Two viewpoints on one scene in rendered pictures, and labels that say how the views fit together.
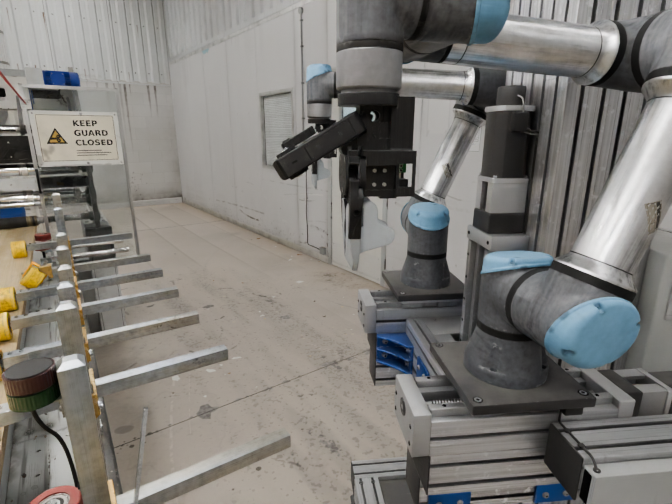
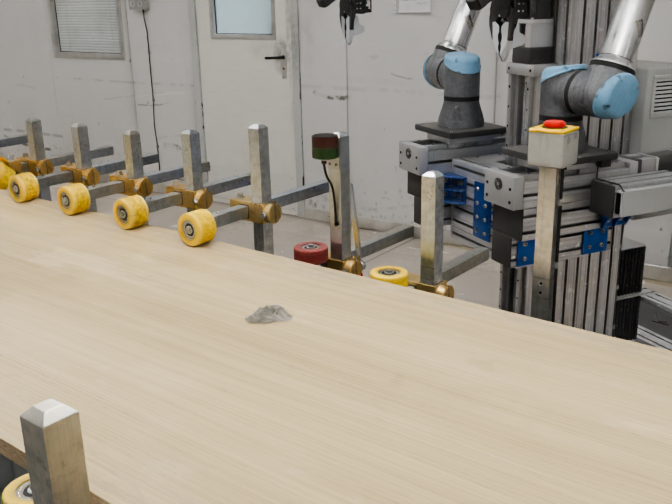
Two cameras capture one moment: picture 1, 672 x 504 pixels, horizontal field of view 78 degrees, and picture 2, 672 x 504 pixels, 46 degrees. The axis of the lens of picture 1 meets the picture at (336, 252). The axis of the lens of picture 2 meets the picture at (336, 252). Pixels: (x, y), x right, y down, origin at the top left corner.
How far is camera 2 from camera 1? 150 cm
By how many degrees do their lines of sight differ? 17
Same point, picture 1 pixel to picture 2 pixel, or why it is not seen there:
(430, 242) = (469, 85)
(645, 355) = (640, 147)
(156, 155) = not seen: outside the picture
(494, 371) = not seen: hidden behind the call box
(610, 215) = (619, 28)
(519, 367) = not seen: hidden behind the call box
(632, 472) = (641, 189)
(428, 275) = (469, 115)
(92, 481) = (345, 219)
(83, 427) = (345, 178)
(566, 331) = (605, 93)
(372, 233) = (516, 38)
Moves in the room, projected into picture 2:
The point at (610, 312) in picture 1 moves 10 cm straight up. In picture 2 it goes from (625, 80) to (628, 38)
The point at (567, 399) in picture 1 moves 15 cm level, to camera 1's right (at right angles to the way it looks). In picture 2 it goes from (602, 154) to (649, 149)
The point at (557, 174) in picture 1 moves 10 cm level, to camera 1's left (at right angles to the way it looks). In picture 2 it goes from (576, 13) to (546, 14)
